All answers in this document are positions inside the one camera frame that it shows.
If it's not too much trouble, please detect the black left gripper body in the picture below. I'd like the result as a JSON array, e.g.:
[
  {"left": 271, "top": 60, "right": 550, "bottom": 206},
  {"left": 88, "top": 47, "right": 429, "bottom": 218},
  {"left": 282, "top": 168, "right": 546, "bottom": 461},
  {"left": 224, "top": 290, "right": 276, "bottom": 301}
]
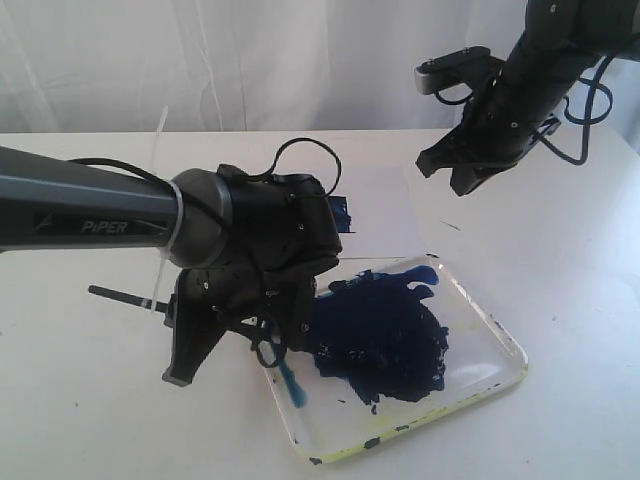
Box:
[{"left": 172, "top": 251, "right": 320, "bottom": 355}]

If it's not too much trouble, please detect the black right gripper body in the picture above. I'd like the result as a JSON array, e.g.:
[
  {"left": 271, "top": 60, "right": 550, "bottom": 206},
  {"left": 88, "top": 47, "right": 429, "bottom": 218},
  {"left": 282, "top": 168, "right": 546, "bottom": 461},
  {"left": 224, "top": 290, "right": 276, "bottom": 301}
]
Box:
[{"left": 464, "top": 39, "right": 575, "bottom": 164}]

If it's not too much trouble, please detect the black paintbrush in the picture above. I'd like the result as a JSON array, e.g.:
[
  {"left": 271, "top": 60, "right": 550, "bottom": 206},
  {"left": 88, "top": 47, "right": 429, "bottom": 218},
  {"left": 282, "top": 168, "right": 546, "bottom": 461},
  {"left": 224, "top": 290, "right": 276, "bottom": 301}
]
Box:
[{"left": 88, "top": 285, "right": 171, "bottom": 314}]

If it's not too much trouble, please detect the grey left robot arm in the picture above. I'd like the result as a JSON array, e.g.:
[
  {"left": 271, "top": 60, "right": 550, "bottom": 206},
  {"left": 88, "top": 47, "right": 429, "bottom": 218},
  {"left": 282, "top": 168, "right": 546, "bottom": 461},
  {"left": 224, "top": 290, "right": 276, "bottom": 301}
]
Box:
[{"left": 1, "top": 148, "right": 341, "bottom": 387}]

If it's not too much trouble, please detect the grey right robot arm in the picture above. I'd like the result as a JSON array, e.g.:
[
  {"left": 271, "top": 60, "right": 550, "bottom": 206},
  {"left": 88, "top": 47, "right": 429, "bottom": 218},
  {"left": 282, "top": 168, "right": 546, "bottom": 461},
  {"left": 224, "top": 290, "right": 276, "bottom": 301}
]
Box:
[{"left": 415, "top": 1, "right": 639, "bottom": 196}]

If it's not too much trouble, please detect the white paint tray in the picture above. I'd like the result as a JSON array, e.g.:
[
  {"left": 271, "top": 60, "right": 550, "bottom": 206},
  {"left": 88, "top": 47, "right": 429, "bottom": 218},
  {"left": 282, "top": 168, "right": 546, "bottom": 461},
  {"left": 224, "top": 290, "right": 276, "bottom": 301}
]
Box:
[{"left": 266, "top": 255, "right": 528, "bottom": 465}]

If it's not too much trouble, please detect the white paper sheet with square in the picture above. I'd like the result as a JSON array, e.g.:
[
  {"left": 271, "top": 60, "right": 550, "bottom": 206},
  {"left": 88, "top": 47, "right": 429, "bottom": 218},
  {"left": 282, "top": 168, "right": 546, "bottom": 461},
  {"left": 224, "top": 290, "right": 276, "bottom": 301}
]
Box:
[{"left": 329, "top": 166, "right": 425, "bottom": 260}]

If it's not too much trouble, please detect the white curtain backdrop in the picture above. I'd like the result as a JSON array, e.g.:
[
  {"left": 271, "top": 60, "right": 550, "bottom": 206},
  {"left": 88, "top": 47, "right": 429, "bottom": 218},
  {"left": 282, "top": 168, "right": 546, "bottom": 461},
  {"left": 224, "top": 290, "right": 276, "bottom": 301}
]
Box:
[{"left": 0, "top": 0, "right": 640, "bottom": 151}]

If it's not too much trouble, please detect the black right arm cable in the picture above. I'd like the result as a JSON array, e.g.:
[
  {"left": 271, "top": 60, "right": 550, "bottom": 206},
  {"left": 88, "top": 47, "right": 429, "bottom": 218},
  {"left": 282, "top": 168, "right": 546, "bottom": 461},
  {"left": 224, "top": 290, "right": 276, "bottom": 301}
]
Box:
[{"left": 434, "top": 54, "right": 616, "bottom": 166}]

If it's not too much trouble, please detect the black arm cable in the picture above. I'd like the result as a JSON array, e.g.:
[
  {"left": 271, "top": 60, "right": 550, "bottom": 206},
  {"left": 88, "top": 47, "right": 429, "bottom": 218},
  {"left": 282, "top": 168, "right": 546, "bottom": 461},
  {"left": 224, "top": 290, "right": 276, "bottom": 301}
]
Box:
[
  {"left": 434, "top": 54, "right": 616, "bottom": 166},
  {"left": 67, "top": 137, "right": 343, "bottom": 201}
]

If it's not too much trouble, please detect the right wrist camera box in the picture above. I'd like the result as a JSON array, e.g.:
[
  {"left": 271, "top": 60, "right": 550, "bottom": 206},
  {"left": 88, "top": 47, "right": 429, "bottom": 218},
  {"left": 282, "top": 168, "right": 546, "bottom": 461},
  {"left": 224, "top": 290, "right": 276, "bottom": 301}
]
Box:
[{"left": 414, "top": 46, "right": 491, "bottom": 95}]

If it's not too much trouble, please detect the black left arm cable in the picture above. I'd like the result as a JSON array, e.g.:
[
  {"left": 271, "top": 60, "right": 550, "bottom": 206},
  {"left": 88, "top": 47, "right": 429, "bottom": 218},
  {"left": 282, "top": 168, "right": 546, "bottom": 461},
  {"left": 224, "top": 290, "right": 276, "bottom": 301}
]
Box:
[{"left": 67, "top": 137, "right": 343, "bottom": 201}]

